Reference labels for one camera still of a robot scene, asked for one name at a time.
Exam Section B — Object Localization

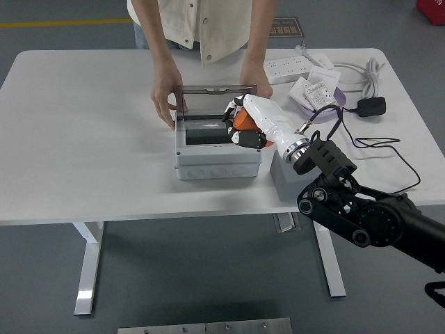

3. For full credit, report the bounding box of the person's left hand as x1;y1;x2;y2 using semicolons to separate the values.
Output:
239;71;274;102

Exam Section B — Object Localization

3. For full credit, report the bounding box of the person's right hand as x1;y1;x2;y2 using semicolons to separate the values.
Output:
149;71;191;132

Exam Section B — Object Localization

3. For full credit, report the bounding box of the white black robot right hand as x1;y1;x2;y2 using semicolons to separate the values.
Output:
222;93;309;157

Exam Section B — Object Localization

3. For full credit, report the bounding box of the orange cylindrical battery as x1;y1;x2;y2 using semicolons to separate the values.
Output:
232;107;261;132

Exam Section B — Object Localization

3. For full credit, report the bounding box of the transparent hinged box lid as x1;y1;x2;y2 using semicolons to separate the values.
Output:
173;85;259;121

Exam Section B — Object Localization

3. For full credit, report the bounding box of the grey plastic junction box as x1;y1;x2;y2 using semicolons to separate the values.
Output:
173;116;262;181

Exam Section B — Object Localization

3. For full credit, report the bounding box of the small white adapter box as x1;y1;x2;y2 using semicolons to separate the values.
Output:
311;54;334;70

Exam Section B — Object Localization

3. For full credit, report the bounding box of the white power strip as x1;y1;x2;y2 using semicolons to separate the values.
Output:
264;56;314;85

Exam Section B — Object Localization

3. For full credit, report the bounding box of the white power plug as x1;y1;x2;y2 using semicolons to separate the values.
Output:
294;41;312;58

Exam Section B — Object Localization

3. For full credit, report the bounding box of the brown floor sign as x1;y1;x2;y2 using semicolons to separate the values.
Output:
268;17;305;39

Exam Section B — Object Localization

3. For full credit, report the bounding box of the grey block holder with hole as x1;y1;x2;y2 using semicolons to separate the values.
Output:
270;149;303;202

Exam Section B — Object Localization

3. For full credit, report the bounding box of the purple tray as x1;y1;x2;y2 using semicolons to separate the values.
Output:
291;86;348;125

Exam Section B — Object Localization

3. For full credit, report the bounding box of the person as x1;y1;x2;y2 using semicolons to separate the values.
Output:
127;0;281;132

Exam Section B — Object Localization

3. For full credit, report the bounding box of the black power adapter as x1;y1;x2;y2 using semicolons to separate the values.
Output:
355;96;387;118

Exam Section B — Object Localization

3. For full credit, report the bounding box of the grey metal floor plate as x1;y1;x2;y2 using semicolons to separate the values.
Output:
273;212;302;233

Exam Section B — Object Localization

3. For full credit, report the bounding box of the yellow floor tape line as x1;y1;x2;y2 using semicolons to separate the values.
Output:
0;17;135;29

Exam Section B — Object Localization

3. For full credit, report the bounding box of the white table leg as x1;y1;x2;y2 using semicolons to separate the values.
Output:
311;221;347;298
72;221;105;316

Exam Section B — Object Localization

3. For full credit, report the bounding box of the red object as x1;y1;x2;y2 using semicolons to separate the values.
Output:
416;0;445;26

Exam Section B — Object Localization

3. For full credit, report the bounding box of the grey metal plate with screws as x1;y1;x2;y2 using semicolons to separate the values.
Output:
117;323;207;334
206;317;293;334

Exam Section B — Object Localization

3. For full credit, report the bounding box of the white power cord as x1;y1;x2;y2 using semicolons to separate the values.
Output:
330;57;387;99

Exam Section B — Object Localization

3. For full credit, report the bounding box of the thin black adapter cable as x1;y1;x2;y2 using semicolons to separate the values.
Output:
342;106;421;195

